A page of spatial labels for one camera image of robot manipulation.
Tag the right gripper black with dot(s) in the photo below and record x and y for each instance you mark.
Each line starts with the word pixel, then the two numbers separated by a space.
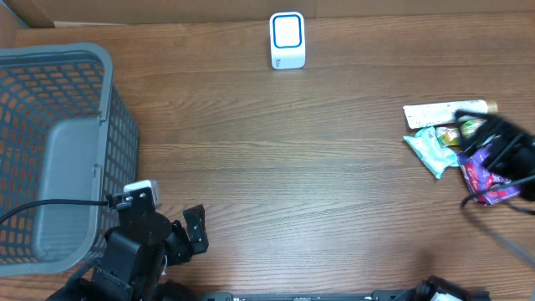
pixel 496 140

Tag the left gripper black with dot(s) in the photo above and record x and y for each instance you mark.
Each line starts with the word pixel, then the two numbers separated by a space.
pixel 180 236

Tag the purple red packet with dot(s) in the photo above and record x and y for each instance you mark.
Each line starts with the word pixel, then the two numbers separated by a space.
pixel 478 178

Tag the green yellow drink carton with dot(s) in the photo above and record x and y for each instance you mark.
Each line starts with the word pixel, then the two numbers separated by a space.
pixel 452 136

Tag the light blue plastic packet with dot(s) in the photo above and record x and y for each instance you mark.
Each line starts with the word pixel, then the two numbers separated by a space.
pixel 430 152

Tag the white tube gold cap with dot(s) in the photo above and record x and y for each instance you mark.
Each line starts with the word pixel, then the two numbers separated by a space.
pixel 421 116

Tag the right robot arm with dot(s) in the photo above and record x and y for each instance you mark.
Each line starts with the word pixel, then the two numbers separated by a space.
pixel 526 187

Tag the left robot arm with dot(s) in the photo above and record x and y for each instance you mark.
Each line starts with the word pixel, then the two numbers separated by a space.
pixel 138 251

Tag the white barcode scanner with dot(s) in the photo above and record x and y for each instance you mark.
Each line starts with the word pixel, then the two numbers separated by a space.
pixel 287 40

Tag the grey plastic basket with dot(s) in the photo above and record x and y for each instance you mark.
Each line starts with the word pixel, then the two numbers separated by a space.
pixel 67 141

